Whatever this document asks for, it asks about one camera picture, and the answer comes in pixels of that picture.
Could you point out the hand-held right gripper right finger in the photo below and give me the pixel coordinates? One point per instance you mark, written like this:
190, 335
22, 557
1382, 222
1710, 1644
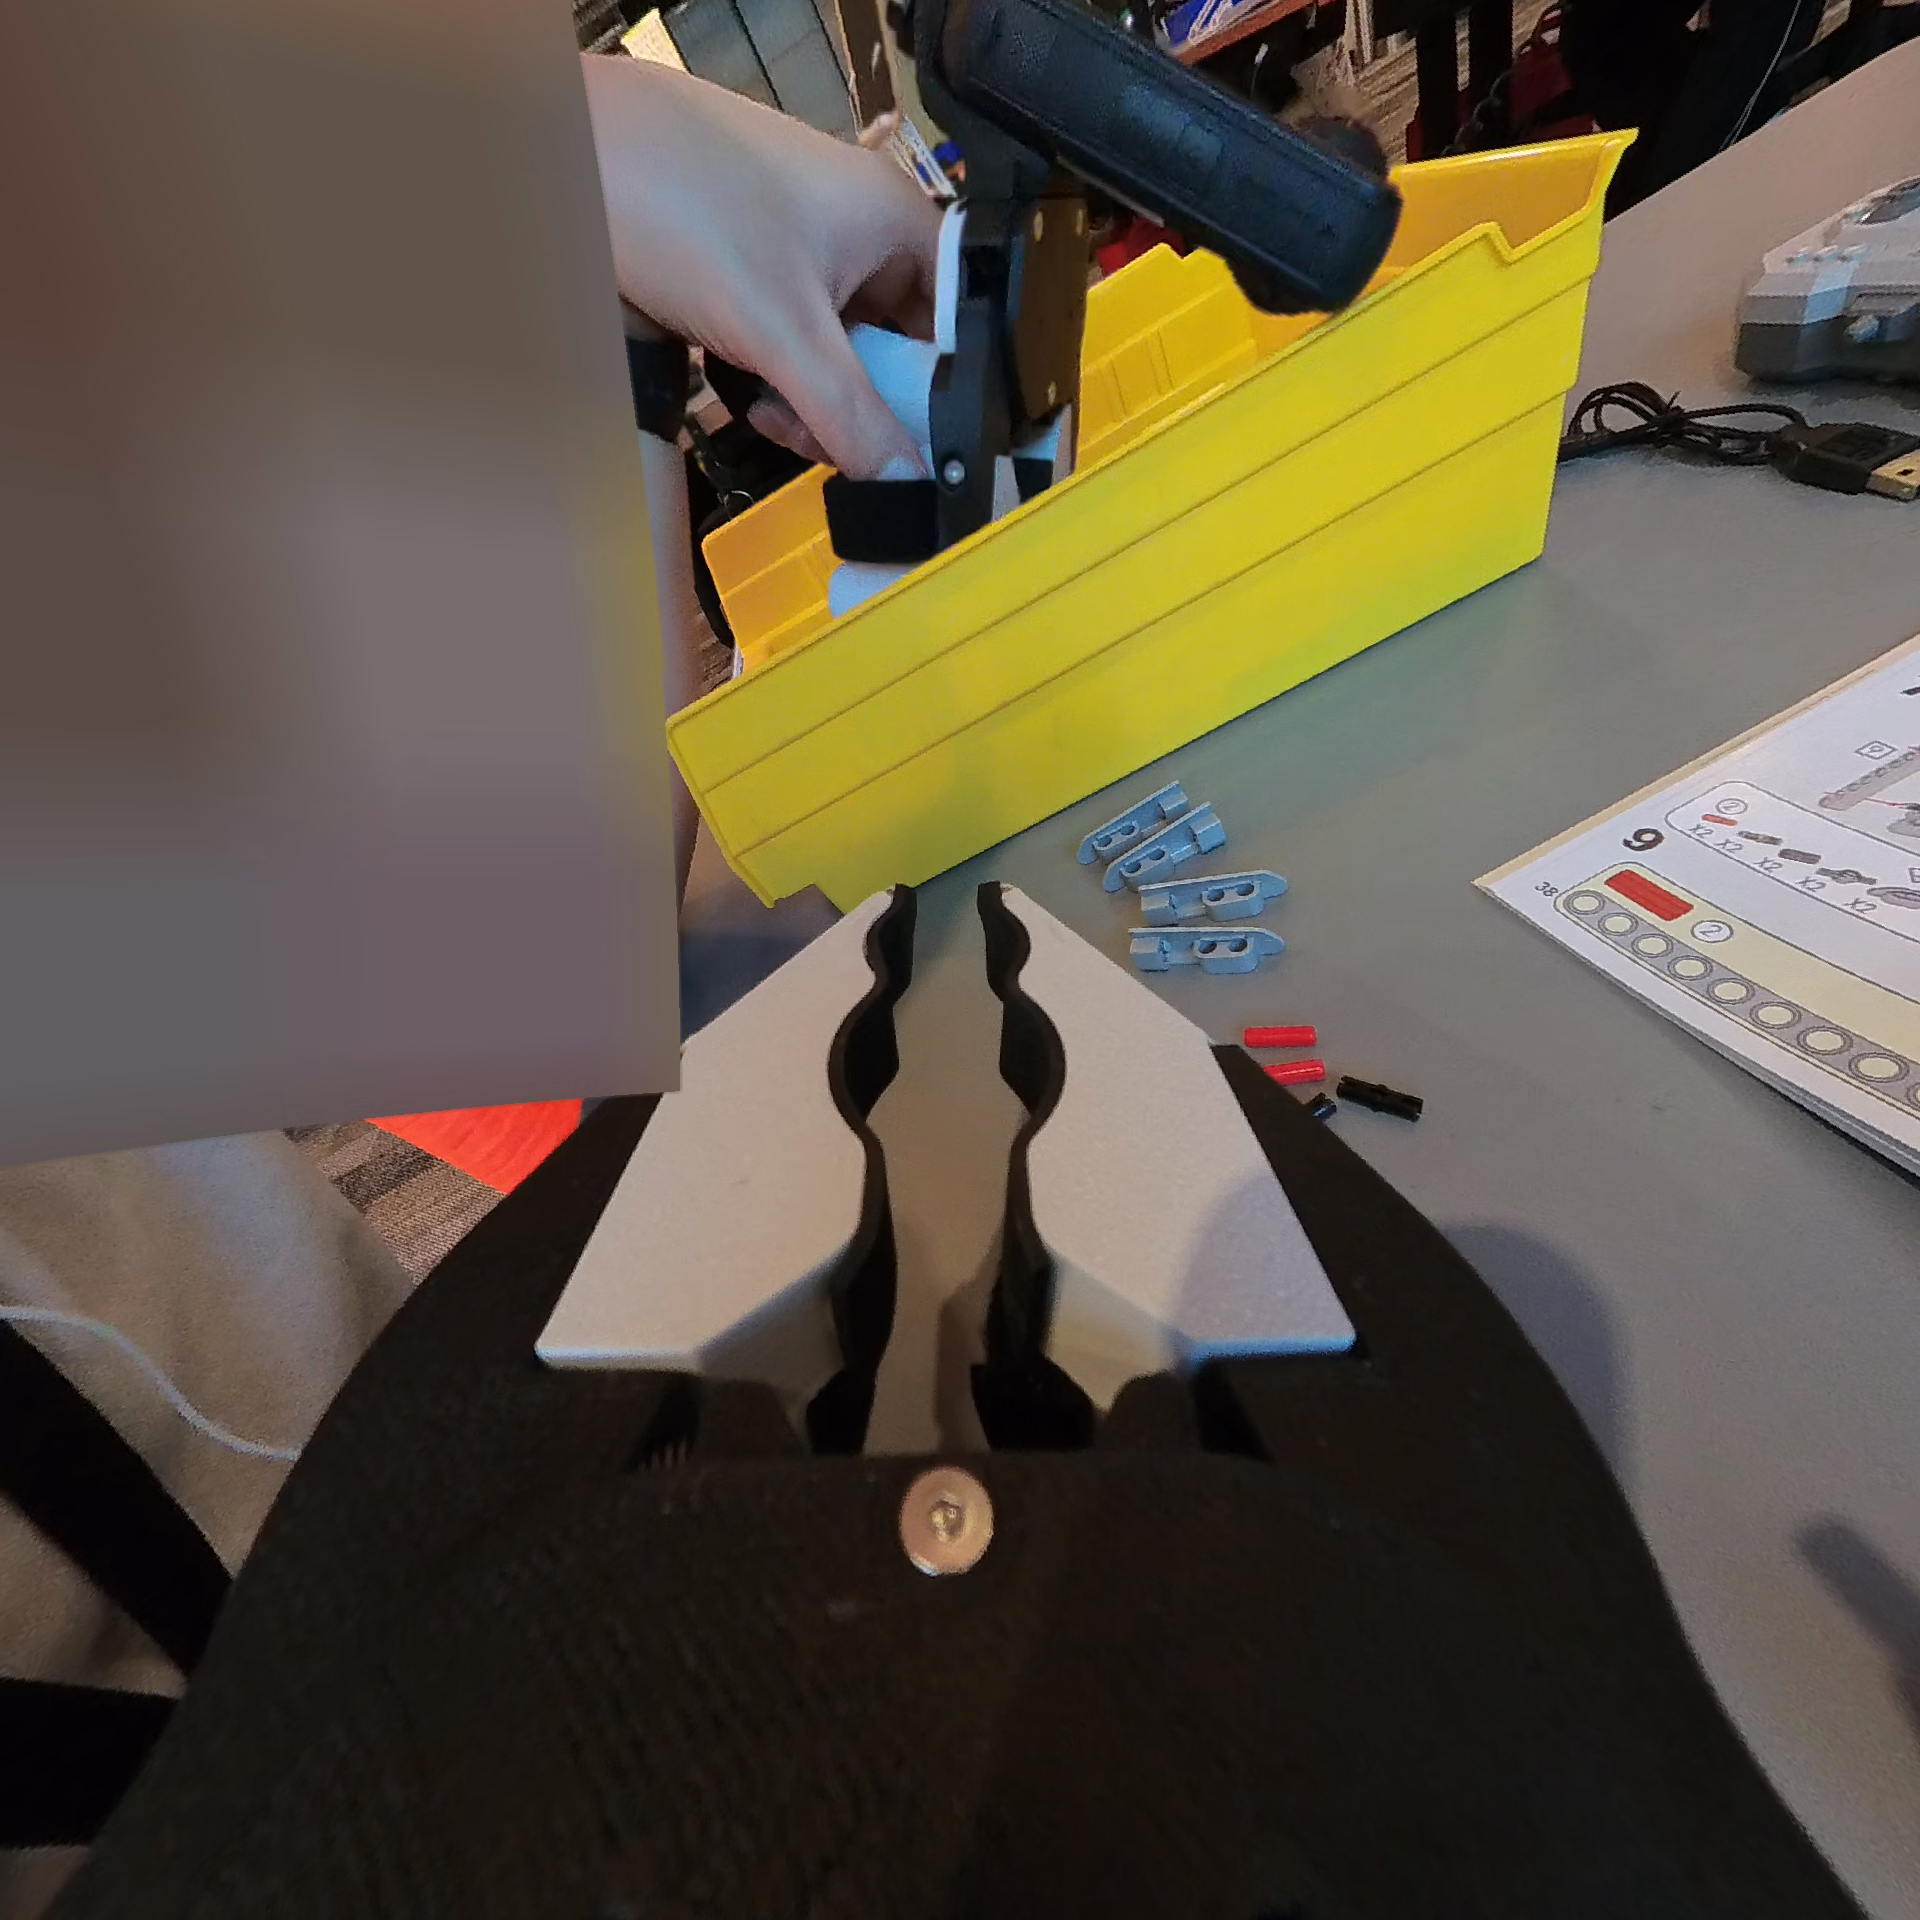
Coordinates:
1184, 1230

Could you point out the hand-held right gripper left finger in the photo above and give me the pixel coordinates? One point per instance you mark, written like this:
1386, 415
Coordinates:
704, 1230

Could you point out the yellow plastic bin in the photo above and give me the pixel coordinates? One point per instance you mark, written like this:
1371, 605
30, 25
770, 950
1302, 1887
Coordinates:
1200, 599

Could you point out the grey desk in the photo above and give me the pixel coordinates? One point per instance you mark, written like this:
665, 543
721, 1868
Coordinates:
1501, 1277

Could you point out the person's left hand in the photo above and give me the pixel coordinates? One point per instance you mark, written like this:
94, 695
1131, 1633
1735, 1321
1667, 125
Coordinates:
751, 255

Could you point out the red object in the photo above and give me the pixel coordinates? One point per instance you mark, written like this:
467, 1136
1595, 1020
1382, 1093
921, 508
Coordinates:
480, 1141

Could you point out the blue Lego beam bottom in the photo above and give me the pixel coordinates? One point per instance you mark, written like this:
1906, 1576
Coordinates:
1200, 950

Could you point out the blue lego beam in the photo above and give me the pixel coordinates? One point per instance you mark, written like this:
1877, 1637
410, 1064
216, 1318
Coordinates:
1200, 950
1162, 853
1208, 897
1131, 822

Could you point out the blue Lego beam top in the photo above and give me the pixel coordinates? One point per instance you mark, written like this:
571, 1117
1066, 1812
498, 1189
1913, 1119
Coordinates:
1131, 822

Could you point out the person's light clothing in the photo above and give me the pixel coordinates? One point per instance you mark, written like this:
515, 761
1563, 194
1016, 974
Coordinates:
149, 1245

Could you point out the black wrist band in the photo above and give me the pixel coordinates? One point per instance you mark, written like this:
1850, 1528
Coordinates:
656, 389

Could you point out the instruction booklet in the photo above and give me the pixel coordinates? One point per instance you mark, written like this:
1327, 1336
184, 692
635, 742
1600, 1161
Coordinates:
1770, 930

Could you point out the grey remote control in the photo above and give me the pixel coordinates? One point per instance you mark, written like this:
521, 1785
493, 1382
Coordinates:
1830, 300

